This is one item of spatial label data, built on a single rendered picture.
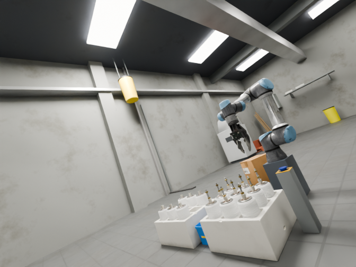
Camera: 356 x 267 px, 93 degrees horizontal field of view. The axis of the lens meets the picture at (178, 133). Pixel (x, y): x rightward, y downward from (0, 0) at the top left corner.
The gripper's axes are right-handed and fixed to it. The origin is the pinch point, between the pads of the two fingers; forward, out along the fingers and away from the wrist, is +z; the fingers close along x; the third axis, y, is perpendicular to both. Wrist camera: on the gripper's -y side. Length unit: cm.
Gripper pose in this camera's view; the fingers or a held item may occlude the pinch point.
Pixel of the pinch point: (246, 150)
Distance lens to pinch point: 118.6
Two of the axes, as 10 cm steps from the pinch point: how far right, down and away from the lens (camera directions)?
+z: 3.5, 9.2, -1.8
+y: -5.7, 0.6, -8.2
